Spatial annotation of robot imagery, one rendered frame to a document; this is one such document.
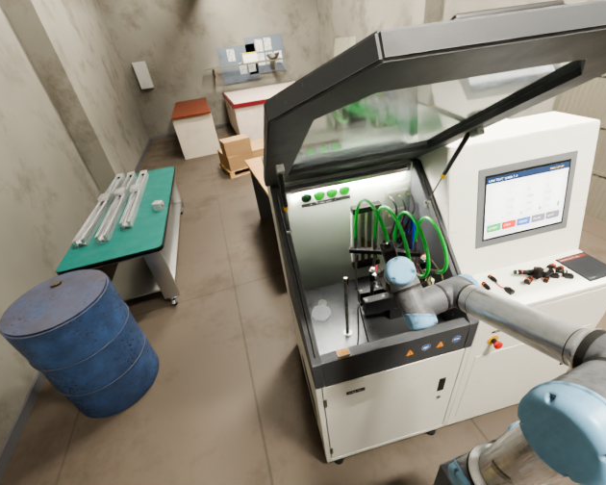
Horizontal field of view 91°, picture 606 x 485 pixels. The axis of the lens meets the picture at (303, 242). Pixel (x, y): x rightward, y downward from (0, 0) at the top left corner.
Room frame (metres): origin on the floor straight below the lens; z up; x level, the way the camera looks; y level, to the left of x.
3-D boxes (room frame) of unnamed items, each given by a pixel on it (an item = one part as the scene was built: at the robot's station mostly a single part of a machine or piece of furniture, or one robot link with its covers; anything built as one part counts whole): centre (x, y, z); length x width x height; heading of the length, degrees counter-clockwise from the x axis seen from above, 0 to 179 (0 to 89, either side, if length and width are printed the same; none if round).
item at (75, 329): (1.41, 1.51, 0.44); 0.58 x 0.58 x 0.87
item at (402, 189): (1.27, -0.48, 1.20); 0.13 x 0.03 x 0.31; 98
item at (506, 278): (0.93, -0.99, 0.96); 0.70 x 0.22 x 0.03; 98
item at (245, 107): (8.67, 0.37, 0.48); 2.55 x 2.16 x 0.96; 14
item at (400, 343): (0.74, -0.31, 0.87); 0.62 x 0.04 x 0.16; 98
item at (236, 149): (5.85, 0.83, 0.32); 1.13 x 0.90 x 0.64; 104
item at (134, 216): (3.09, 1.80, 0.40); 2.21 x 0.83 x 0.81; 14
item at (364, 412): (0.73, -0.31, 0.44); 0.65 x 0.02 x 0.68; 98
